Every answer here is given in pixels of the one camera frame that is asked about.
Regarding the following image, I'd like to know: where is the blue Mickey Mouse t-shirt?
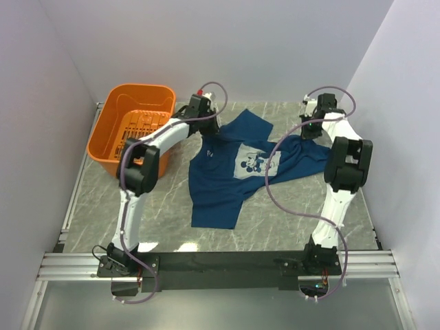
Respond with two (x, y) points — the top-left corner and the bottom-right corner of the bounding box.
(188, 109), (330, 230)

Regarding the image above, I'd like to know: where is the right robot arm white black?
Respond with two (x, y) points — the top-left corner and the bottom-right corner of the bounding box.
(300, 93), (373, 275)

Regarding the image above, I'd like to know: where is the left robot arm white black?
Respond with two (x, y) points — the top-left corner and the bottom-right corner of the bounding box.
(106, 92), (220, 276)

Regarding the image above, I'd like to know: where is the orange plastic laundry basket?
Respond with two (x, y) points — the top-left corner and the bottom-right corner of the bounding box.
(87, 84), (176, 177)

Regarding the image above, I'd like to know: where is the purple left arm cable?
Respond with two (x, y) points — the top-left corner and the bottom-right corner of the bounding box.
(116, 80), (229, 305)

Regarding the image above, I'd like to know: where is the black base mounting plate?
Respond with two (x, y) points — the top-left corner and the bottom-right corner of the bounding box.
(97, 251), (343, 293)

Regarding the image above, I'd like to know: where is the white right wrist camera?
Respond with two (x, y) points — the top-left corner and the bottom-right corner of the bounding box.
(301, 95), (318, 118)

